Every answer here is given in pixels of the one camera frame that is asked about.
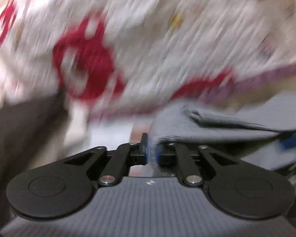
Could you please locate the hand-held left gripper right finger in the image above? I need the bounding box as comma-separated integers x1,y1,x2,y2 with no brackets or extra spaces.
155,142,238,187

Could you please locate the grey sweater with cat print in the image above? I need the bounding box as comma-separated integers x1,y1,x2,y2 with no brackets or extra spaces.
148,92,296,178

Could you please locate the checkered round mat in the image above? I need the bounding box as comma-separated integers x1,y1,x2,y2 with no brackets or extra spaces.
89,121,153,178

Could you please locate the dark brown folded garment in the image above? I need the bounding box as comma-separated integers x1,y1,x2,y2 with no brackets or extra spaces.
0,94,69,228

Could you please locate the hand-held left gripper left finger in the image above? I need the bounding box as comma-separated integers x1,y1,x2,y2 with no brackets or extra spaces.
64,133,148,186

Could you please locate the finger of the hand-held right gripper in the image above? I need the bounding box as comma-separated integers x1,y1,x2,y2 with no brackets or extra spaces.
280,130,296,151

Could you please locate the white quilt with red bears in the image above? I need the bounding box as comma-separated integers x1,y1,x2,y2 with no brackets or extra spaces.
0,0,296,129

